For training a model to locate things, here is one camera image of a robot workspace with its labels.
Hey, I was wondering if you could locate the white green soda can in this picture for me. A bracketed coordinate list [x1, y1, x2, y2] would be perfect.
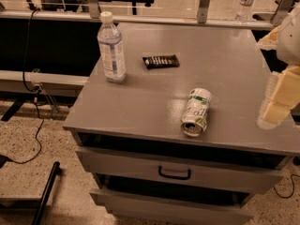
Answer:
[181, 88, 212, 137]

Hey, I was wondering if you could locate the clear plastic water bottle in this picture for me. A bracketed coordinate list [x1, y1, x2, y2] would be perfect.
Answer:
[97, 11, 126, 83]

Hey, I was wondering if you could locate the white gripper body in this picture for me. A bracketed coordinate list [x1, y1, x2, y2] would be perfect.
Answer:
[277, 7, 300, 65]

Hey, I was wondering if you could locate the black drawer handle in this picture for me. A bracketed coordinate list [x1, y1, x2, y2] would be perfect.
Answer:
[157, 166, 191, 181]

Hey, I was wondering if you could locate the grey drawer cabinet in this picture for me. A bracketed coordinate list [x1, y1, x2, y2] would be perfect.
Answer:
[64, 23, 299, 212]

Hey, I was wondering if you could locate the lower grey drawer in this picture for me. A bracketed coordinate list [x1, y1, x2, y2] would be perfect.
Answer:
[90, 187, 253, 225]

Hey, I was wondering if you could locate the black metal stand leg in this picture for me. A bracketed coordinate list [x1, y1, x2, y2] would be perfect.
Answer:
[31, 161, 61, 225]

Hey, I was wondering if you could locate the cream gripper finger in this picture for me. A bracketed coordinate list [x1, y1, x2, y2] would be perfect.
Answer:
[256, 26, 279, 51]
[257, 65, 300, 129]

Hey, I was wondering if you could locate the grey drawer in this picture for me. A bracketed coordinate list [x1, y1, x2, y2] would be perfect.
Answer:
[76, 146, 283, 194]
[90, 187, 253, 225]

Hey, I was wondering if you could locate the upper grey drawer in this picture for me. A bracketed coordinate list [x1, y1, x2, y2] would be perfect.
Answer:
[76, 146, 283, 194]

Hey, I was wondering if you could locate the grey metal railing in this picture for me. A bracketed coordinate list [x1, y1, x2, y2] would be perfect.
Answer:
[0, 0, 299, 30]

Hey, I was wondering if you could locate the distant water bottle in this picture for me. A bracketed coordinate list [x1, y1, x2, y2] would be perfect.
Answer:
[235, 0, 255, 23]

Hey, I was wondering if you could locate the black cable right floor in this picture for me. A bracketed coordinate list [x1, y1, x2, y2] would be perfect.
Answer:
[273, 173, 300, 200]

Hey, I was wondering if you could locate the black power cable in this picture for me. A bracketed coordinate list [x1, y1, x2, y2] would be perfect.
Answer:
[6, 8, 44, 165]

